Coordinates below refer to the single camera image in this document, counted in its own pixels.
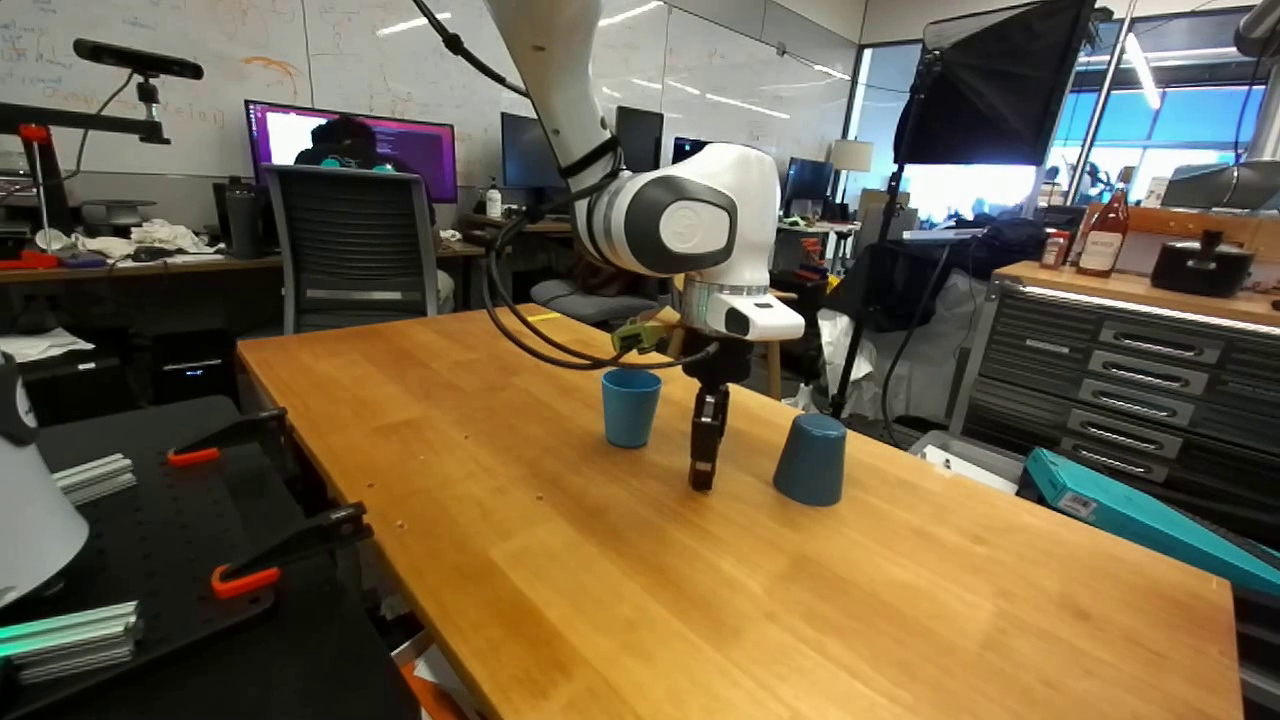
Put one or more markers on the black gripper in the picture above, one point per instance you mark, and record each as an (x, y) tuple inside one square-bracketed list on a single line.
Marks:
[(716, 367)]

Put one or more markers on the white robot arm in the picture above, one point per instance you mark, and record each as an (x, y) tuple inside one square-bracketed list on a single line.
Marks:
[(666, 223)]

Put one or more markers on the upright blue cup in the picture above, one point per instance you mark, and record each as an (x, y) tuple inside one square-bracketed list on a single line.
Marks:
[(628, 410)]

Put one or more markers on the upside-down blue cup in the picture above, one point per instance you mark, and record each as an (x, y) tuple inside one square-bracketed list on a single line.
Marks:
[(808, 461)]

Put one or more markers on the dark computer monitor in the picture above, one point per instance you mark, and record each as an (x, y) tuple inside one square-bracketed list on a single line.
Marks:
[(531, 154)]

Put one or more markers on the black mesh office chair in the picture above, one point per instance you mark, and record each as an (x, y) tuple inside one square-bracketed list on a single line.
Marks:
[(348, 245)]

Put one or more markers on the grey drawer tool cabinet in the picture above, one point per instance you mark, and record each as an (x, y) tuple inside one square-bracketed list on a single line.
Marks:
[(1134, 385)]

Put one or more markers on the red and white box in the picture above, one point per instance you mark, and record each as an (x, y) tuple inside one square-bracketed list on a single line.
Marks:
[(1102, 242)]

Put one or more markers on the teal plastic case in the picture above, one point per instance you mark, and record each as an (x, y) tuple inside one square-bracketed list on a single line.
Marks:
[(1146, 513)]

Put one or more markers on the black softbox light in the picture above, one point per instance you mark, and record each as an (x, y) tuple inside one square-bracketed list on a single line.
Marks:
[(995, 87)]

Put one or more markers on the person with headphones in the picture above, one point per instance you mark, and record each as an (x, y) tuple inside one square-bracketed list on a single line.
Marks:
[(344, 141)]

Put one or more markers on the monitor with purple screen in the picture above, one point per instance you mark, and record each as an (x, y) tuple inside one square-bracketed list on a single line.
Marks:
[(287, 141)]

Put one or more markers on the black device on cabinet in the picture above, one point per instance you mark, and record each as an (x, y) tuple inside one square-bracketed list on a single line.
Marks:
[(1202, 266)]

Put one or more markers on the black perforated side table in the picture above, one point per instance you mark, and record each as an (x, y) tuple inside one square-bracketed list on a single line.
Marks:
[(160, 560)]

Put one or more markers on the wooden office desk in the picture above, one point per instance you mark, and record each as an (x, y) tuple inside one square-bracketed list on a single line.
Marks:
[(132, 270)]

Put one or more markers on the silver aluminium extrusion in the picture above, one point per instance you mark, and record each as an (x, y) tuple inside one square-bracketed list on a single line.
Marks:
[(97, 478)]

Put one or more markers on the green tinted aluminium extrusion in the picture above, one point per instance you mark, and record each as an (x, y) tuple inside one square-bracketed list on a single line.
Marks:
[(65, 638)]

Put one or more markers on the white lamp shade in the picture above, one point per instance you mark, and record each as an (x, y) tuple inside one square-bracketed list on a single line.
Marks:
[(32, 523)]

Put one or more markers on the black camera bar on stand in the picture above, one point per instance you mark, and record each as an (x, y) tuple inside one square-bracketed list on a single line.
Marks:
[(132, 58)]

